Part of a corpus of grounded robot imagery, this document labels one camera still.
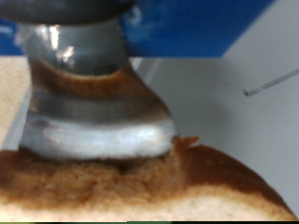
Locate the spatula with blue grip block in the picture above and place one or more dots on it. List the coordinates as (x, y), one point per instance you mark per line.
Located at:
(93, 118)

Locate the white bread slice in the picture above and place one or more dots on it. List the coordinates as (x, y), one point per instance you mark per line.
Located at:
(140, 193)

